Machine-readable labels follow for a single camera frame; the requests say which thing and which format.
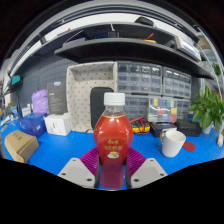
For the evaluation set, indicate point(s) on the teal tool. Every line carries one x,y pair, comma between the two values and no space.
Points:
16,80

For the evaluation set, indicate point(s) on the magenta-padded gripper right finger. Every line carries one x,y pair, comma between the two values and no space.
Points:
148,171

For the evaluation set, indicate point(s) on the black hard case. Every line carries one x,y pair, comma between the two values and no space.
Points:
97,105

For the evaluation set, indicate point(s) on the white box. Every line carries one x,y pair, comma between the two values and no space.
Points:
58,124

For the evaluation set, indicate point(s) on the white perforated tray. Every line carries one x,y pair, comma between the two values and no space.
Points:
80,96

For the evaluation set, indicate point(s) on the purple plastic bag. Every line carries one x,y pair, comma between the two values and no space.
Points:
40,101

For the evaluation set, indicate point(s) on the white power adapter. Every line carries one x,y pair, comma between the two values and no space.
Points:
220,139

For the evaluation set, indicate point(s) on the white cup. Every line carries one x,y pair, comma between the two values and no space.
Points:
173,145

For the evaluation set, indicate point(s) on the clear organiser box colourful parts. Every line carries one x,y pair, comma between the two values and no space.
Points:
162,109

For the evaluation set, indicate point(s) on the grey drawer cabinet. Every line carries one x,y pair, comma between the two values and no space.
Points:
140,78
183,108
137,107
176,82

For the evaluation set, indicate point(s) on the flat black box blue print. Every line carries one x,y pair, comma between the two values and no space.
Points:
162,128

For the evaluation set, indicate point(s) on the dark grey upright box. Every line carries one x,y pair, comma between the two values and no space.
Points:
57,98

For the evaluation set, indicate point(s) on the plain black box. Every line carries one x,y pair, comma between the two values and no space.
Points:
188,127

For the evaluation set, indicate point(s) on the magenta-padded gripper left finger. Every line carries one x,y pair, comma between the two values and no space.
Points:
78,171

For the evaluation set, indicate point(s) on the yellow multimeter with leads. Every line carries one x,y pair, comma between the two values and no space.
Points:
141,126

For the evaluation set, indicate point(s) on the small white carton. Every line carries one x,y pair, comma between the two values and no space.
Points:
26,110

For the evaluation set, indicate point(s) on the brown cardboard box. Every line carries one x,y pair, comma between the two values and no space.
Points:
20,145

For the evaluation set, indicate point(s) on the red drink bottle white cap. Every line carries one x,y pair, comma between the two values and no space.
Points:
113,133

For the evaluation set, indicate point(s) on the black overhead shelf unit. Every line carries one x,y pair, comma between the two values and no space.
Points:
133,51

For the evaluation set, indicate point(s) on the green potted plant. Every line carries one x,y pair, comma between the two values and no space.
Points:
206,108

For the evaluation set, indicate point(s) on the flat round red coaster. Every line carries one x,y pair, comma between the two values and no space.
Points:
190,147

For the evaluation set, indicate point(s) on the small hanging green plant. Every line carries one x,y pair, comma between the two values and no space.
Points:
217,69

